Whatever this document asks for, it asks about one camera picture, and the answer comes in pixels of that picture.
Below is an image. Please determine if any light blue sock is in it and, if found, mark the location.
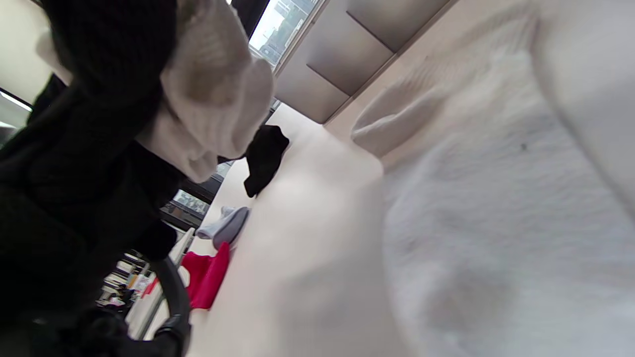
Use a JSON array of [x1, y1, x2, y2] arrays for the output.
[[196, 206, 250, 250]]

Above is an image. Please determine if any pink sock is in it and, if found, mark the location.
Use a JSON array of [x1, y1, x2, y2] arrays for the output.
[[181, 242, 231, 309]]

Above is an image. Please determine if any grey plastic divided organizer box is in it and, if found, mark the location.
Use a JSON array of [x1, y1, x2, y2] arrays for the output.
[[274, 0, 449, 124]]

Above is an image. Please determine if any black sock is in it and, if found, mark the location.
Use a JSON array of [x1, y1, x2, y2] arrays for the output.
[[243, 125, 290, 198]]

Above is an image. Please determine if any person's right hand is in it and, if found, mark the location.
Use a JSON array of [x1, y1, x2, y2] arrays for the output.
[[0, 0, 188, 357]]

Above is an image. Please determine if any white sock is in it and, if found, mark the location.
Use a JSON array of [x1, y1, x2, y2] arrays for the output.
[[351, 0, 635, 357], [35, 0, 274, 183]]

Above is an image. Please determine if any grey white tracking controller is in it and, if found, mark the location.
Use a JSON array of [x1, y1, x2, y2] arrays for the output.
[[149, 255, 193, 357]]

